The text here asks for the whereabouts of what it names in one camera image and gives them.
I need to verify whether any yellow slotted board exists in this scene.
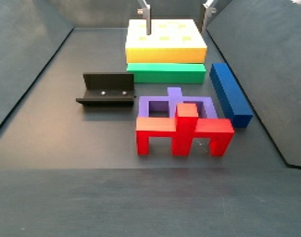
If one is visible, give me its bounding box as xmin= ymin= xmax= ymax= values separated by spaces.
xmin=126 ymin=19 xmax=207 ymax=63

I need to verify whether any green rectangular block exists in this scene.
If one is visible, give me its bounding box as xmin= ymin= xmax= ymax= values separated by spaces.
xmin=126 ymin=63 xmax=206 ymax=83

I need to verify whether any black angle bracket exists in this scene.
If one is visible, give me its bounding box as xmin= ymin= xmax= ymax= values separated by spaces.
xmin=76 ymin=72 xmax=135 ymax=106

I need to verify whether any red legged block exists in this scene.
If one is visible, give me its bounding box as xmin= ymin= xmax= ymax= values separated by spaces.
xmin=135 ymin=103 xmax=234 ymax=156

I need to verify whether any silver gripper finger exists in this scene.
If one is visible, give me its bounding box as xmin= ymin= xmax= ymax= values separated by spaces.
xmin=138 ymin=0 xmax=151 ymax=35
xmin=202 ymin=0 xmax=216 ymax=30

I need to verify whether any purple frame block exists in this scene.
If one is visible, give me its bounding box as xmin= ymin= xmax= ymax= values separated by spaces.
xmin=138 ymin=87 xmax=218 ymax=119

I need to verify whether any blue rectangular block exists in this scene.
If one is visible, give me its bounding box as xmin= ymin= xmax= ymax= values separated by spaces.
xmin=208 ymin=63 xmax=253 ymax=128

